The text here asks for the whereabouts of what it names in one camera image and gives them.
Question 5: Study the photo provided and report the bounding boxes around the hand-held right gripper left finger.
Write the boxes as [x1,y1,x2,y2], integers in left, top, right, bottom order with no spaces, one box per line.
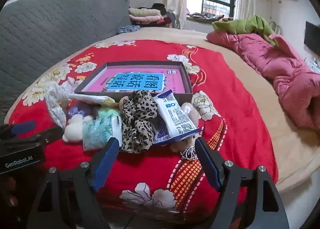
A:
[29,137,120,229]

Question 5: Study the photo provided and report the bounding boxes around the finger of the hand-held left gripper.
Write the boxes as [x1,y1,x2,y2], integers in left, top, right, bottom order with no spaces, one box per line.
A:
[37,125,64,145]
[10,120,37,135]

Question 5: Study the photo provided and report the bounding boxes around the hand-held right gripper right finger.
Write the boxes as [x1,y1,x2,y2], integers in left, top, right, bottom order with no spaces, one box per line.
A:
[194,137,290,229]

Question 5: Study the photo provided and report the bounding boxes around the purple white sponges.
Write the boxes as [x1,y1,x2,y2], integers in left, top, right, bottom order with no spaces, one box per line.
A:
[62,105,86,143]

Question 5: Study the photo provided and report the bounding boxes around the green tissue pack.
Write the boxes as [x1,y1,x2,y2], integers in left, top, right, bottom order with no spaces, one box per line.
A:
[82,114,123,151]

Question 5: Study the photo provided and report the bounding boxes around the white floral cloth bow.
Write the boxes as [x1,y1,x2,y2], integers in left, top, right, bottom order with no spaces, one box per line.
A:
[44,77,83,130]

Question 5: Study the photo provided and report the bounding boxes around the green heart sponge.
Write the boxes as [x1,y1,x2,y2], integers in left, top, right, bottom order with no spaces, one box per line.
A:
[96,107,121,120]

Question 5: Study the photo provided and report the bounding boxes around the white and yellow packet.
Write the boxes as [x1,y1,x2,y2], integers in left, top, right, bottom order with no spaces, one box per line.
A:
[69,93,116,106]

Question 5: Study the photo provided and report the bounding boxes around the leopard print scrunchie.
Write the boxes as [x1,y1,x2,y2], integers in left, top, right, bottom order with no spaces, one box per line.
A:
[119,90,160,154]

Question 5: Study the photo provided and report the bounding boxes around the cream plush bunny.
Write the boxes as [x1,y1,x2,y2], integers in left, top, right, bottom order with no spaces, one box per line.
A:
[170,102,201,162]

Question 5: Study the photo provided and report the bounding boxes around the white and blue wipes packet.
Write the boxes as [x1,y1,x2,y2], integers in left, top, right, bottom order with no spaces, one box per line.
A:
[152,90,201,148]

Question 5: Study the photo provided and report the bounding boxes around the brown cardboard box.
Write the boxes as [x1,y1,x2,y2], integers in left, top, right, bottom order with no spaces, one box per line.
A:
[74,61,193,105]

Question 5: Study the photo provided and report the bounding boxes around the person's left hand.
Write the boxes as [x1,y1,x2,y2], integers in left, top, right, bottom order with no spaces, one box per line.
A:
[0,176,20,210]

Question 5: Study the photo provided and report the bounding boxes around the red floral blanket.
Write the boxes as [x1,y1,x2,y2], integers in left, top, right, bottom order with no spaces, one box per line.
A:
[5,39,279,217]

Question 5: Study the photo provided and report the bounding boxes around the pink and blue book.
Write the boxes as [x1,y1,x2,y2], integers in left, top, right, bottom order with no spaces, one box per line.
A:
[82,66,187,94]

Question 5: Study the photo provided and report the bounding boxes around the grey quilted headboard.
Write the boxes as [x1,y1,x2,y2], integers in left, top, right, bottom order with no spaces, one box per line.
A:
[0,0,132,120]

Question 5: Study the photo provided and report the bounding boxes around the pink quilt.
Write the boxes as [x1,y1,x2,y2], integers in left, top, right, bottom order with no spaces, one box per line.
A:
[206,31,320,130]

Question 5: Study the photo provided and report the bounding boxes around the blue patterned cloth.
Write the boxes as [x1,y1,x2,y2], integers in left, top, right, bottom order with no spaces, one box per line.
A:
[116,25,141,35]

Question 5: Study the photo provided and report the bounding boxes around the green cloth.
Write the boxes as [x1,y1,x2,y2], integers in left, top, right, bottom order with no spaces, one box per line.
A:
[212,15,278,46]

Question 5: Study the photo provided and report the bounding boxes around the clothes on windowsill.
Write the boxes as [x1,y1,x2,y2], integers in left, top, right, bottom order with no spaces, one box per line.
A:
[186,12,234,24]

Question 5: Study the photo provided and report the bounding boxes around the stack of folded clothes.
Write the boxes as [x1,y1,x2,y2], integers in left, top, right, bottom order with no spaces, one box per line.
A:
[128,3,173,29]

